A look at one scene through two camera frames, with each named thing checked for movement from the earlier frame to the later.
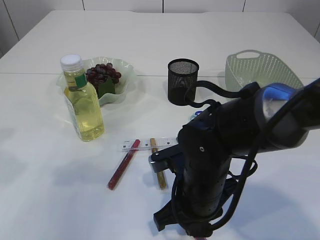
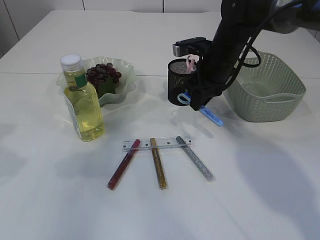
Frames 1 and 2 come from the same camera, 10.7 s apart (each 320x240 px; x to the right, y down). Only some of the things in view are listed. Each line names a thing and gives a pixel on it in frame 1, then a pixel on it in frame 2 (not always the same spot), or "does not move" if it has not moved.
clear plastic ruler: (145, 144) does not move
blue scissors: (198, 112) → (204, 111)
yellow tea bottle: (81, 100) does not move
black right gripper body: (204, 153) → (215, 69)
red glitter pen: (123, 164) does not move
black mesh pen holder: (182, 75) does not move
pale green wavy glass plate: (127, 83) does not move
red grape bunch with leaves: (104, 77) does not move
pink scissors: (201, 238) → (191, 61)
